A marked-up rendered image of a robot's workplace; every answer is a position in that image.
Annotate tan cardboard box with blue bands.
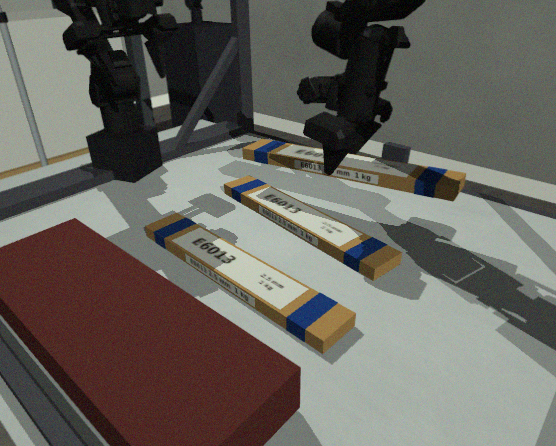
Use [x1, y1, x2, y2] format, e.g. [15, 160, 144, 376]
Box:
[242, 139, 466, 201]

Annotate tan welding electrode pack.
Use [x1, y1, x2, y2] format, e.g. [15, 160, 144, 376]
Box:
[145, 213, 356, 354]
[224, 175, 402, 281]

